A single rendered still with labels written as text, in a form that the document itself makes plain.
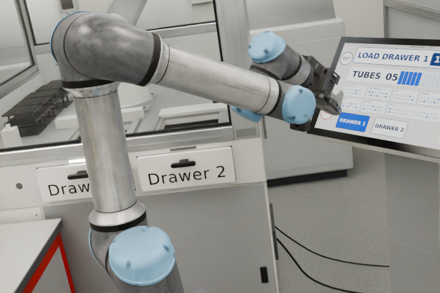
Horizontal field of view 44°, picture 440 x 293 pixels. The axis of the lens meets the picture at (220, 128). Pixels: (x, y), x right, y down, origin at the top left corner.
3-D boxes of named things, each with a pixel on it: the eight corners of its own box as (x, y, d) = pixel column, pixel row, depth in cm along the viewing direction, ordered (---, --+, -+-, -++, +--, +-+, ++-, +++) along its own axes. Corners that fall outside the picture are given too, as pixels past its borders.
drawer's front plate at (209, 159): (236, 181, 167) (231, 148, 164) (142, 191, 169) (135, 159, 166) (236, 179, 169) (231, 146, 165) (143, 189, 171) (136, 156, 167)
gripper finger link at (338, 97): (355, 99, 143) (338, 84, 137) (347, 120, 142) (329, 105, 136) (345, 97, 146) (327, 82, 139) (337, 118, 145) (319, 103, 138)
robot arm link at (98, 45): (92, 2, 84) (327, 83, 109) (74, 2, 94) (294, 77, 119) (72, 75, 85) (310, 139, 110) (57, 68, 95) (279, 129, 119)
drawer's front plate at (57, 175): (133, 192, 169) (127, 159, 166) (43, 202, 172) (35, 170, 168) (135, 189, 171) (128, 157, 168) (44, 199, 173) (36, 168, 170)
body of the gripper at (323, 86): (342, 78, 137) (318, 55, 129) (330, 109, 136) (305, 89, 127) (318, 74, 142) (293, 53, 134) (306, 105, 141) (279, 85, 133)
